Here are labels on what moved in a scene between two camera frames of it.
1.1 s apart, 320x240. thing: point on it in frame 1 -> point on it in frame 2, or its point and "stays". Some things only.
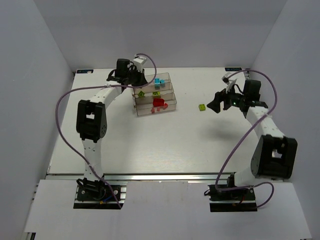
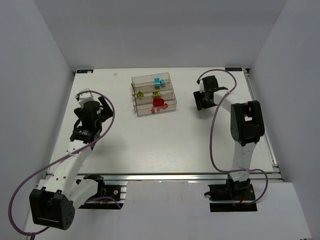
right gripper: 223,100 -> 197,100
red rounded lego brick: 158,102 stays
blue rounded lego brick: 157,81 stays
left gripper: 136,78 -> 105,107
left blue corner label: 84,71 stays
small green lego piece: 141,94 stays
